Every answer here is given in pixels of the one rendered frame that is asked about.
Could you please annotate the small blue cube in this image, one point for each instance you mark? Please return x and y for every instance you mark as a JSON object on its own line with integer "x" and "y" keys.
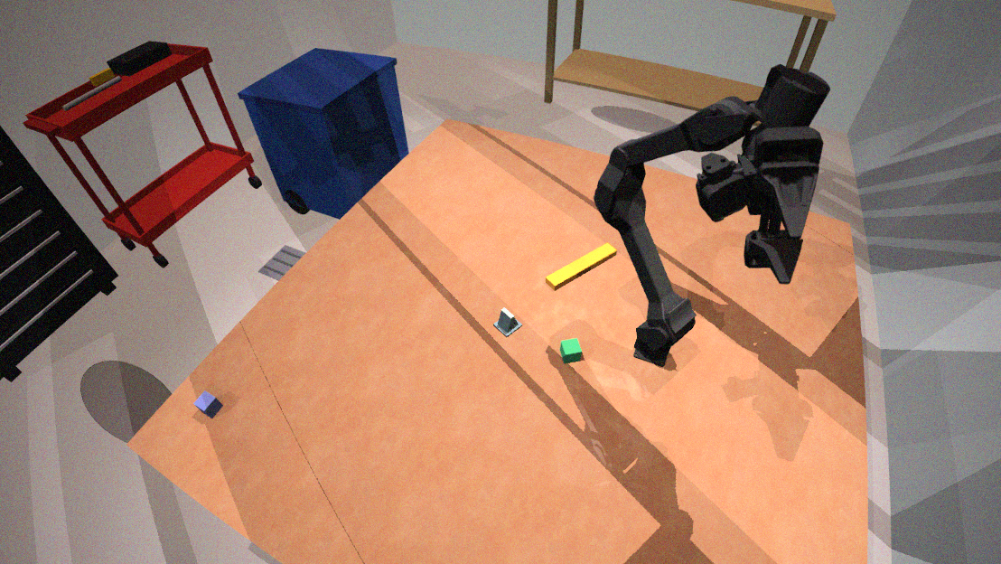
{"x": 208, "y": 404}

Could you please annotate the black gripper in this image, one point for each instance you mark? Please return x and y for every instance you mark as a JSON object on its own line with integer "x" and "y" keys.
{"x": 786, "y": 160}

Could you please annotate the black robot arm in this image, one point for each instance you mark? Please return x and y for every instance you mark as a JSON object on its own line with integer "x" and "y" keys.
{"x": 790, "y": 98}

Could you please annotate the teal cube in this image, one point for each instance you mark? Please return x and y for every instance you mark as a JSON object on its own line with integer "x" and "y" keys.
{"x": 570, "y": 351}

